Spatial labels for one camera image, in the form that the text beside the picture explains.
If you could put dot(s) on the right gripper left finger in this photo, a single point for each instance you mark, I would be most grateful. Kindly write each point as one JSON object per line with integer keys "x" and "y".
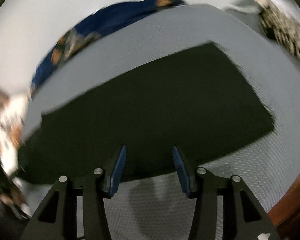
{"x": 56, "y": 216}

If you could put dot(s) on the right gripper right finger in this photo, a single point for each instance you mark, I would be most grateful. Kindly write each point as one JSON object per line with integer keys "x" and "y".
{"x": 243, "y": 215}

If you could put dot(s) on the black pants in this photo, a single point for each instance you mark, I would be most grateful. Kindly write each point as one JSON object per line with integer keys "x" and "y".
{"x": 196, "y": 99}

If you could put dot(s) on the grey mesh mattress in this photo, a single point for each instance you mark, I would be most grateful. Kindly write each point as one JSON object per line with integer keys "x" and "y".
{"x": 156, "y": 207}

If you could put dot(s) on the blue floral blanket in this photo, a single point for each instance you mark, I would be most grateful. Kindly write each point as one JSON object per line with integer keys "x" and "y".
{"x": 92, "y": 28}

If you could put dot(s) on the wooden bed frame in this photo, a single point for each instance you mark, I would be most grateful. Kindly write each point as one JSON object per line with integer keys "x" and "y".
{"x": 285, "y": 215}

